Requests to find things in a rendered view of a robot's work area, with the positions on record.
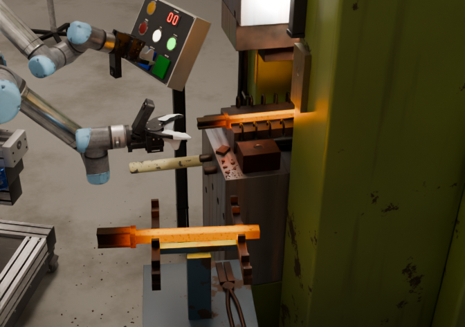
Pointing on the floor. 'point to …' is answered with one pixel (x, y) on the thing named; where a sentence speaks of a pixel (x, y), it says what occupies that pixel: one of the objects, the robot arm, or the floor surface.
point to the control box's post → (178, 157)
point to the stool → (51, 18)
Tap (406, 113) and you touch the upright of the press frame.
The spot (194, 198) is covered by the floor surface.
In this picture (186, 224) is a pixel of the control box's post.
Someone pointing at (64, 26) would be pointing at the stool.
